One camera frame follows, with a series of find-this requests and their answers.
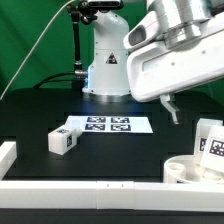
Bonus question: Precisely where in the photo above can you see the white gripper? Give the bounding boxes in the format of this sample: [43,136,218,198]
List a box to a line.
[127,21,224,124]

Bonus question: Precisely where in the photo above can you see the white round stool seat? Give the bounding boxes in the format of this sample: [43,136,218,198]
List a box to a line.
[163,155,224,184]

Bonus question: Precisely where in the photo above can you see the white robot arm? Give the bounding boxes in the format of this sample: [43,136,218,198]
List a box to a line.
[84,0,224,124]

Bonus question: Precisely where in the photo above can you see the paper sheet with tags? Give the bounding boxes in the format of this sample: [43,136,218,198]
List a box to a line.
[65,116,153,134]

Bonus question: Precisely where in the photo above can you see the white left barrier block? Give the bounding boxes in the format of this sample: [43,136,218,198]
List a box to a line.
[0,141,17,181]

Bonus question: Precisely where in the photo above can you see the black camera on mount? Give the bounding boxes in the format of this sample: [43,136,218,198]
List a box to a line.
[79,0,123,10]

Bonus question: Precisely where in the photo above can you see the black cables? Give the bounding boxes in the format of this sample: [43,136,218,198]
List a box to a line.
[32,71,77,90]

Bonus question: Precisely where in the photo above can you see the white cable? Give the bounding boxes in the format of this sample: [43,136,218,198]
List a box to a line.
[0,0,76,101]

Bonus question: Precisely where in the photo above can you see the white front barrier rail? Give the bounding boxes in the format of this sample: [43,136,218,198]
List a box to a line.
[0,181,224,212]

